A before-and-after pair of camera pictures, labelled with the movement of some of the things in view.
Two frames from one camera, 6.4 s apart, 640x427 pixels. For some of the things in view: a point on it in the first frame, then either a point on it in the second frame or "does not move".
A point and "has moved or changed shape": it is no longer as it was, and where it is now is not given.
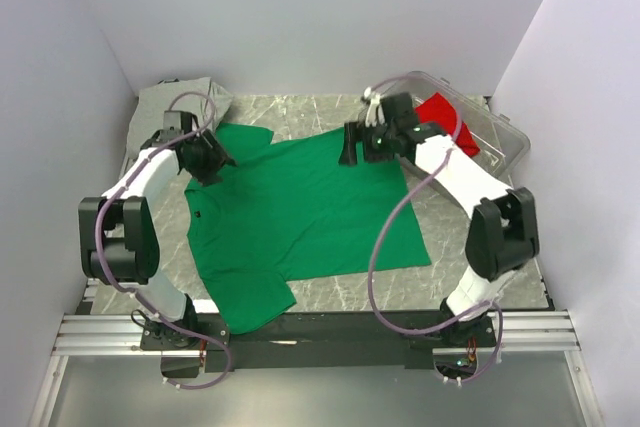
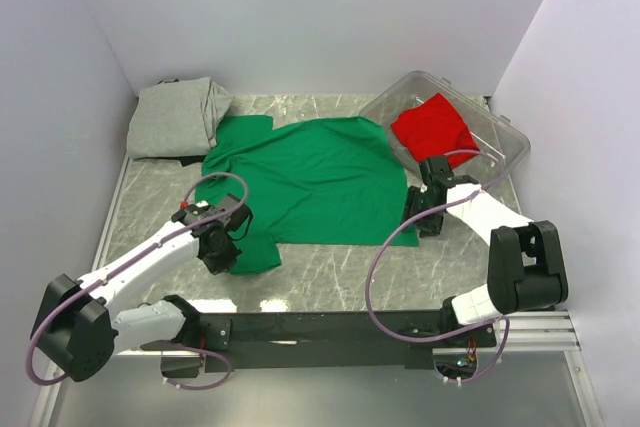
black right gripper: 352,135 → 414,195
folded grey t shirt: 205,100 does not move
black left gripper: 218,158 → 225,262
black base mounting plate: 192,343 does not move
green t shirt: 290,211 has moved or changed shape
